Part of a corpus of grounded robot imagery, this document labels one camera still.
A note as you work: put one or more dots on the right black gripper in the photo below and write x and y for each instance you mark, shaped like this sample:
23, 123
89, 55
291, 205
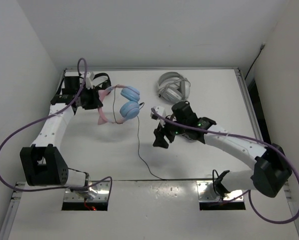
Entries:
160, 133

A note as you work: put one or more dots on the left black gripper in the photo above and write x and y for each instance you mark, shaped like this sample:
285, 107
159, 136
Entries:
95, 102

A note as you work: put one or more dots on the pink blue cat-ear headphones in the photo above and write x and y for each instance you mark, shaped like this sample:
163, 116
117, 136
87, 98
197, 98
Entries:
128, 111

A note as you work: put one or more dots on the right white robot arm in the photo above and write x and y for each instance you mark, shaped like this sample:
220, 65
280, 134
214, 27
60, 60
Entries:
268, 170

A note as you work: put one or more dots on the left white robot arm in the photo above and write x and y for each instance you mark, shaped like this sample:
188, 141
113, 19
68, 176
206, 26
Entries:
42, 162

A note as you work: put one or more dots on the black Panasonic headphones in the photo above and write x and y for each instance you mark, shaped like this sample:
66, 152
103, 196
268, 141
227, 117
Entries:
101, 81

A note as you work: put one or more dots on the white grey headphones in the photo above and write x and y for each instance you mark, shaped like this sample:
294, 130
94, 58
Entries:
173, 87

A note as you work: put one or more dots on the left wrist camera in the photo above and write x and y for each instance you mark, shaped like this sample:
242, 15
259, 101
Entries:
89, 80

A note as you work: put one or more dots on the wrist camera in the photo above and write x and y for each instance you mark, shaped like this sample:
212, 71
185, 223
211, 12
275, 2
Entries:
158, 113
89, 80

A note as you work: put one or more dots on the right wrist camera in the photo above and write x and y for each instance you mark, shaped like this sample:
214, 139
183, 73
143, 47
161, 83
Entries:
158, 113

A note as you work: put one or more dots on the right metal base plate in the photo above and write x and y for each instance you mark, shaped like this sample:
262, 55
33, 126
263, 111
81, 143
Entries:
206, 194

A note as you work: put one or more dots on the metal base plate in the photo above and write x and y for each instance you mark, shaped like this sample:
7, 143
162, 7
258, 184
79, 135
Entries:
98, 193
206, 194

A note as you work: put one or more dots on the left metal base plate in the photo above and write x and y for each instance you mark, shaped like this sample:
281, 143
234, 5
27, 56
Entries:
98, 193

